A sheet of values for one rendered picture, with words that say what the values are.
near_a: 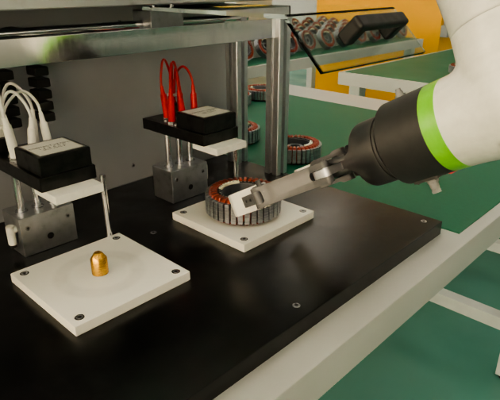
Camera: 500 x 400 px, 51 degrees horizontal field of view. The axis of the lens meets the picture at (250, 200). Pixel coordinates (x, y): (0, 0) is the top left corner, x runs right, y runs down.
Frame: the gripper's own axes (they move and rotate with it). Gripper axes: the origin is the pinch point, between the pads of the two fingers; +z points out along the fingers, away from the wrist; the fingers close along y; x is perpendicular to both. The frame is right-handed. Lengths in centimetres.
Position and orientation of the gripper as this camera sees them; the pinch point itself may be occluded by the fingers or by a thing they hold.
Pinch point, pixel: (273, 190)
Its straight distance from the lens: 72.1
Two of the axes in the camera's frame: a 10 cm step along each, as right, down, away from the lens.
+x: -3.6, -9.3, -0.2
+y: 6.9, -2.8, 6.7
